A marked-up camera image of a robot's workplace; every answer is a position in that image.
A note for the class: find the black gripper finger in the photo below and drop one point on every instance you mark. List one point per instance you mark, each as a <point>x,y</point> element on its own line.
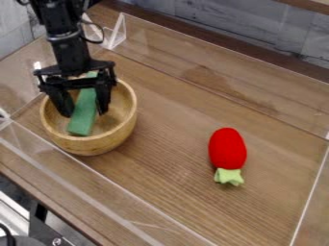
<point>103,97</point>
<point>61,100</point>

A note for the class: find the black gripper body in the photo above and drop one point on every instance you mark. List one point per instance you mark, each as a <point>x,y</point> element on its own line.
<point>76,70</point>

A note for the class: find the green foam block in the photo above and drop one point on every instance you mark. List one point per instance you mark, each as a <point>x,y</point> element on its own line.
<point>84,113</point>

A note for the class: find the brown wooden bowl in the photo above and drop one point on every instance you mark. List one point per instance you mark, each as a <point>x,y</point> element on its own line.
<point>112,127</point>

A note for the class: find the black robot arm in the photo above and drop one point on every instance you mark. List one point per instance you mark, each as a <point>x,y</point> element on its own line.
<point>60,16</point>

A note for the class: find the red plush strawberry toy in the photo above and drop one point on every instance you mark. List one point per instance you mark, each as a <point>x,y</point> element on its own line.
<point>227,154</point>

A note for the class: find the clear acrylic corner bracket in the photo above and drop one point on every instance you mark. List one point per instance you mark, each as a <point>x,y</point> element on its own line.
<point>108,37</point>

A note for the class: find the clear acrylic enclosure wall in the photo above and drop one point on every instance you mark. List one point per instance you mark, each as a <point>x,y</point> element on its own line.
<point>148,194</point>

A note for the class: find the black metal table frame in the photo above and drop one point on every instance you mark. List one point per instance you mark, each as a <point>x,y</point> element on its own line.
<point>49,229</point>

